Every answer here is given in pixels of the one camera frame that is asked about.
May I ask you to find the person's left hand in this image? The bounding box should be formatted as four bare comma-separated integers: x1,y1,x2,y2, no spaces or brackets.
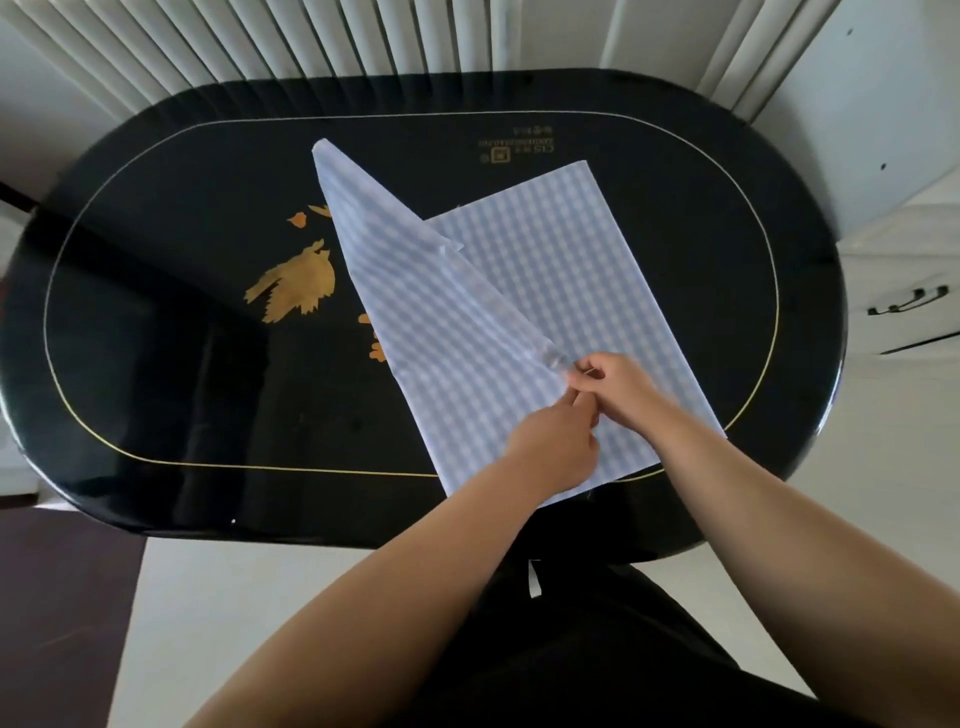
502,388,601,513

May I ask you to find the person's right hand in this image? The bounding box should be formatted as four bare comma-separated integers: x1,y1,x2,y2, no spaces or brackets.
563,352,682,451

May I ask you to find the blue checked cloth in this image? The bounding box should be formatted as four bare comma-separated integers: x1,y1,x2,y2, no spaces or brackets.
311,138,727,510

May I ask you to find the person's left forearm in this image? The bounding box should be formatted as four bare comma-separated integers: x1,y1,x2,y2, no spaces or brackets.
183,457,549,728

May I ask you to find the person's right forearm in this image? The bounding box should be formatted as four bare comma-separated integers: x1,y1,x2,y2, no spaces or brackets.
652,419,960,728

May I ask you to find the person's black clothing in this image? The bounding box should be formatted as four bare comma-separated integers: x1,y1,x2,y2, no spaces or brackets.
382,558,879,728

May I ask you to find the white pipe with valve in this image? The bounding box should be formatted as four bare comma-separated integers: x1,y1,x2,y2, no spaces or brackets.
599,0,631,73

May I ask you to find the white cabinet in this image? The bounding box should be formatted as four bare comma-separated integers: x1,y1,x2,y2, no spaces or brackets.
753,0,960,361

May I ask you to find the white column radiator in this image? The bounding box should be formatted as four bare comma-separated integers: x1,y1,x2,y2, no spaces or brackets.
0,0,526,121
697,0,841,125

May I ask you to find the black oval table gold print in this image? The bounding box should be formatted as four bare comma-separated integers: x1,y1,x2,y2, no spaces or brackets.
0,68,849,564

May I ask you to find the dark brown floor mat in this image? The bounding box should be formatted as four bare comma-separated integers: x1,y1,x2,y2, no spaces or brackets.
0,506,148,728

